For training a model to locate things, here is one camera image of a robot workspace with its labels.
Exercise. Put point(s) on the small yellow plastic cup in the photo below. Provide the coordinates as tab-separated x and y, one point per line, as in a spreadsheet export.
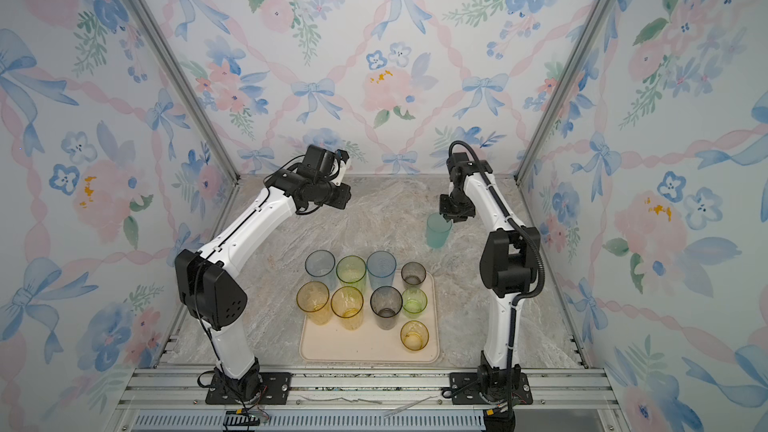
414	335

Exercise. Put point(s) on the beige plastic tray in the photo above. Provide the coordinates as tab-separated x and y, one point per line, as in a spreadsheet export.
369	344

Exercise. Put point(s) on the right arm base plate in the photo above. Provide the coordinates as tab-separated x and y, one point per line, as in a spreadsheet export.
475	389

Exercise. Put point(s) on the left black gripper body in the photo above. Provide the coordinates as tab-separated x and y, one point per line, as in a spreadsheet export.
334	195

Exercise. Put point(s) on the tall grey plastic cup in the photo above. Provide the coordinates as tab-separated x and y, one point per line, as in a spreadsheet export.
386	304

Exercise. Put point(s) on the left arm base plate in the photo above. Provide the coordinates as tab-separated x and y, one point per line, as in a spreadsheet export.
262	388

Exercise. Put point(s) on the small grey plastic cup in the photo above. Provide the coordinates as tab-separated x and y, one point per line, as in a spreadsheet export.
413	275

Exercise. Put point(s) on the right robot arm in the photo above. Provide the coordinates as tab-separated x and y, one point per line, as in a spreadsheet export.
510	268

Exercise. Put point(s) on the aluminium front rail frame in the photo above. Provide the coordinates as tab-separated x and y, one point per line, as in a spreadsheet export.
179	398

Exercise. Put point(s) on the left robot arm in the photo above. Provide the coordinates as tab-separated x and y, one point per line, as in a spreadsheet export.
207	277

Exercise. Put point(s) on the tall yellow plastic cup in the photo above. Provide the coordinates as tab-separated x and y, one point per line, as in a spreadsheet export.
347	304

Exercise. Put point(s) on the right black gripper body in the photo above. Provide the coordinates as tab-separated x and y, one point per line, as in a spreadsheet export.
457	207

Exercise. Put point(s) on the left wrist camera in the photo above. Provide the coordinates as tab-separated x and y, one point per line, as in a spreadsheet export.
322	165

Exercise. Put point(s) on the small green plastic cup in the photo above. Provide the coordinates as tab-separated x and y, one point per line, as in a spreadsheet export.
415	301

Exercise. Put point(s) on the teal plastic cup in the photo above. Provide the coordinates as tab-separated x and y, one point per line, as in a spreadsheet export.
437	231

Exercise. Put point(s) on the tall orange plastic cup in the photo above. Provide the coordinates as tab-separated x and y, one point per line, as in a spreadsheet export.
313	299

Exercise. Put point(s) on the tall green plastic cup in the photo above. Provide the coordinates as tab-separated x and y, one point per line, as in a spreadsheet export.
351	271

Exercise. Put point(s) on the light blue plastic cup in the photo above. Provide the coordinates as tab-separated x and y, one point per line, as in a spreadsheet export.
320	266

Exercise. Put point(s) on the blue ribbed plastic cup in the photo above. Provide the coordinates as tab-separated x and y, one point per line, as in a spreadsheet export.
381	268

